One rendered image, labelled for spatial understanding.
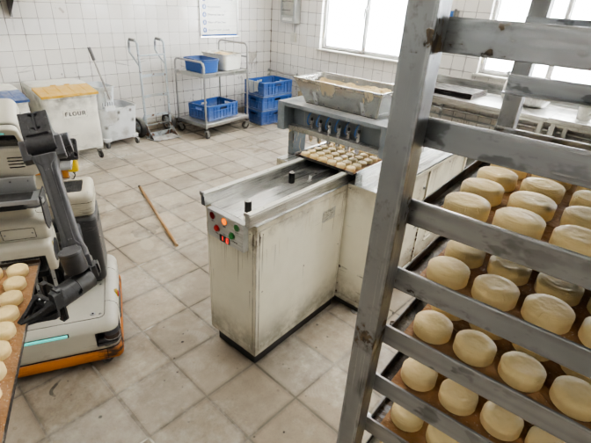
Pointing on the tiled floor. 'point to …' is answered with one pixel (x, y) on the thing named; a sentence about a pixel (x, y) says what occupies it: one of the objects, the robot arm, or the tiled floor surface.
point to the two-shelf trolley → (205, 94)
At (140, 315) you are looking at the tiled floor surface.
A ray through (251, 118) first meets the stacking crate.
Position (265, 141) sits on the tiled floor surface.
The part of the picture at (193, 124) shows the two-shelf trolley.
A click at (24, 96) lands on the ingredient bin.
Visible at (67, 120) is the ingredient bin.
